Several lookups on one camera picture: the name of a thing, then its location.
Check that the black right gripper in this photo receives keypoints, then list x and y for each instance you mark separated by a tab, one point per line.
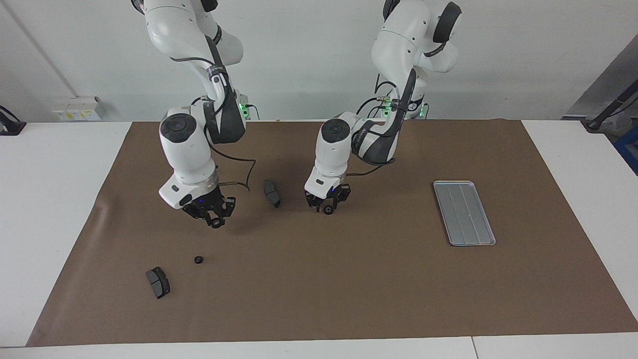
202	204

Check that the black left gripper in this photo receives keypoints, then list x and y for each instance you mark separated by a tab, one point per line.
329	193

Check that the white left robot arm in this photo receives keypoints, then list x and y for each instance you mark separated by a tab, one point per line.
334	159

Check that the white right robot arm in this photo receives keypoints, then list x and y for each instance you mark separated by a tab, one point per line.
187	149

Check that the silver metal tray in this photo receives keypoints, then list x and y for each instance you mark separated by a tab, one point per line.
463	214

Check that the dark grey brake pad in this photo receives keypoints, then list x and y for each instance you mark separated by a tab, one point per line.
158	284
271	194

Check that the brown table mat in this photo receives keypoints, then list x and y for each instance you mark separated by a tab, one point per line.
349	279

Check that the black table clamp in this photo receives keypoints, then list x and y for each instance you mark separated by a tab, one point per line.
12	128

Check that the black stand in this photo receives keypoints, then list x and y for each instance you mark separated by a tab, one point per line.
595	124

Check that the blue crate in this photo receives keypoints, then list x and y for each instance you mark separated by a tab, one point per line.
629	149

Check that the white wall socket box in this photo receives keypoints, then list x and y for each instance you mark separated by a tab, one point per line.
75	107

